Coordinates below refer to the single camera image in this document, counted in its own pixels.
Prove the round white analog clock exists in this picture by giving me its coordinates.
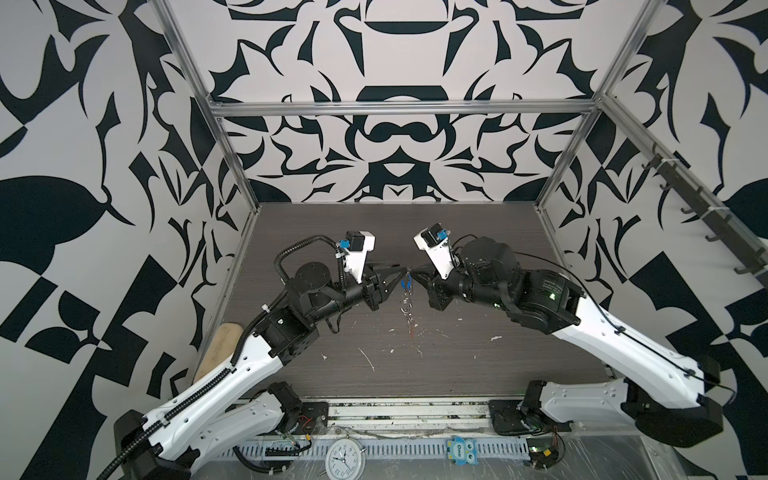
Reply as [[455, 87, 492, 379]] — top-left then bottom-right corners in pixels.
[[325, 438, 366, 480]]

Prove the blue owl figure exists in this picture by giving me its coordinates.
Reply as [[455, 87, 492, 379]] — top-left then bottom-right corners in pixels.
[[446, 436, 478, 465]]

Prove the beige wooden brush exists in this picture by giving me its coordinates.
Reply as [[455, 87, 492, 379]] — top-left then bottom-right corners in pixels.
[[193, 323, 243, 384]]

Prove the white slotted cable duct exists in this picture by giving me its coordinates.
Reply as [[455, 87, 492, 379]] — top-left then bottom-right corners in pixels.
[[240, 437, 529, 462]]

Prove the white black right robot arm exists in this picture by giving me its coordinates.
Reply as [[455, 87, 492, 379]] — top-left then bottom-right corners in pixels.
[[411, 225, 724, 448]]

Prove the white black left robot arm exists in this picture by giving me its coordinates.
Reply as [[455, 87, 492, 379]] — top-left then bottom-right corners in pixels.
[[99, 259, 408, 479]]

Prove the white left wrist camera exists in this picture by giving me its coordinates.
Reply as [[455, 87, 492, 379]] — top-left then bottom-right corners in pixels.
[[336, 230, 376, 284]]

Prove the black wall hook rail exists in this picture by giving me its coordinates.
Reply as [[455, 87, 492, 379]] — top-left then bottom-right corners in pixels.
[[640, 143, 767, 288]]

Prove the small electronics board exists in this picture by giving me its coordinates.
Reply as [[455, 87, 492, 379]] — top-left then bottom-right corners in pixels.
[[262, 435, 313, 461], [526, 434, 566, 470]]

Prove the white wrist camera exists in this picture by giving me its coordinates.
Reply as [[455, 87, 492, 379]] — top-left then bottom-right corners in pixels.
[[413, 223, 455, 280], [336, 230, 376, 284]]

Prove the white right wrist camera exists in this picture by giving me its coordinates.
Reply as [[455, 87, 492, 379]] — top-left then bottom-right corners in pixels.
[[413, 223, 455, 280]]

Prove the small electronics board left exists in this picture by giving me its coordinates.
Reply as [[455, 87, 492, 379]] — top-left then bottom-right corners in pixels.
[[262, 435, 313, 461]]

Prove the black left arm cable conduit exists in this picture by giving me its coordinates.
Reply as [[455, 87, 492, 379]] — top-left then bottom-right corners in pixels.
[[95, 234, 346, 480]]

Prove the small electronics board right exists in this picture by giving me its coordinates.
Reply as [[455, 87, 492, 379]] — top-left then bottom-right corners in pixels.
[[526, 434, 566, 470]]

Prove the silver keyring chain with keys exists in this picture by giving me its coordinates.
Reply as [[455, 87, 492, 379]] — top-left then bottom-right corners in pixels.
[[398, 268, 418, 343]]

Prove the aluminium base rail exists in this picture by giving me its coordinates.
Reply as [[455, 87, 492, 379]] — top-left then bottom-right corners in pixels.
[[155, 395, 661, 436]]

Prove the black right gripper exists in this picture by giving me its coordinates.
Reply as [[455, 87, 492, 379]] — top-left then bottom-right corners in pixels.
[[409, 258, 513, 313]]

